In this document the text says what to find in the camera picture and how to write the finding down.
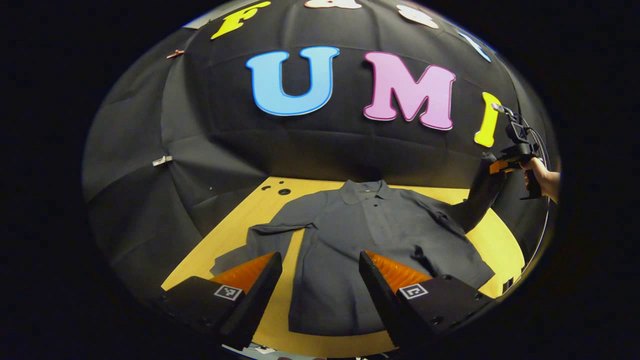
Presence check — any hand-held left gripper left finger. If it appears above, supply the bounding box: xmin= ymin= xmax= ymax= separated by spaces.
xmin=160 ymin=251 xmax=284 ymax=352

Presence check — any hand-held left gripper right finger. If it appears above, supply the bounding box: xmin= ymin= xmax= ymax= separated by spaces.
xmin=358 ymin=250 xmax=493 ymax=351

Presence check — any grey collared shirt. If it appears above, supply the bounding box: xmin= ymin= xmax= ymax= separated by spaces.
xmin=210 ymin=152 xmax=508 ymax=337

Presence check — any white printed sheet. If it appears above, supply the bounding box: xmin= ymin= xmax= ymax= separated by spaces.
xmin=222 ymin=343 xmax=281 ymax=357

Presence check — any black backdrop cloth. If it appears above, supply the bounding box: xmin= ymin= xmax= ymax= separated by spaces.
xmin=82 ymin=0 xmax=560 ymax=301

